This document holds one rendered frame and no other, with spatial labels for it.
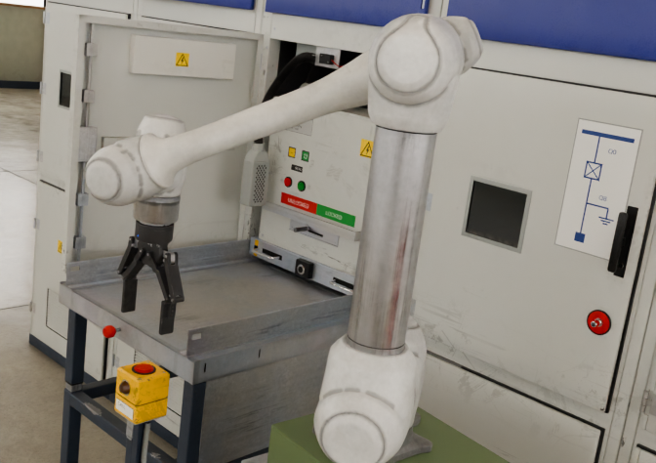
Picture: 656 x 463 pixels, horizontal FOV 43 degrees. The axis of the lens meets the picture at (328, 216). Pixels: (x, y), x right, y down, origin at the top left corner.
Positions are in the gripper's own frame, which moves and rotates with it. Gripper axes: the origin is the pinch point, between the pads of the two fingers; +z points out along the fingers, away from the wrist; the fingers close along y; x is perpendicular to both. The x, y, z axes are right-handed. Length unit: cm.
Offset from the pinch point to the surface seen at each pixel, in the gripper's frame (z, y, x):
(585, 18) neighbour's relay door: -71, -39, -85
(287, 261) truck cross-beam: 12, 47, -85
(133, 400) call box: 16.5, -3.0, 3.7
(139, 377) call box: 11.7, -2.8, 2.6
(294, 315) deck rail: 12, 10, -54
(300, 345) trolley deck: 19, 7, -54
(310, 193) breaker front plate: -11, 41, -87
